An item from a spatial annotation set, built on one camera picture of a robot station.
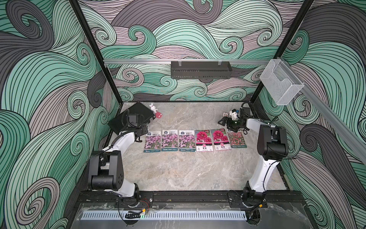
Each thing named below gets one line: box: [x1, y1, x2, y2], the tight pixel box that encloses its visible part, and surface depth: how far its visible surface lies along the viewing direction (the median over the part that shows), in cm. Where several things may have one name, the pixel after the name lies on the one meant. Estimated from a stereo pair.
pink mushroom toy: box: [155, 111, 163, 119], surface depth 112 cm
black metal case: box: [107, 102, 156, 136], surface depth 104 cm
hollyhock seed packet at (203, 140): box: [194, 129, 214, 152], surface depth 97 cm
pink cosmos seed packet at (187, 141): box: [178, 129, 197, 152], surface depth 97 cm
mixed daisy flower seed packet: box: [227, 131, 248, 149], surface depth 99 cm
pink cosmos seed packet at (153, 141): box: [143, 130, 162, 153], surface depth 97 cm
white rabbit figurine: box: [149, 103, 158, 115], surface depth 109 cm
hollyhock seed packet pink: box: [210, 128, 232, 151], surface depth 100 cm
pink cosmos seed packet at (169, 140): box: [161, 129, 179, 152], surface depth 97 cm
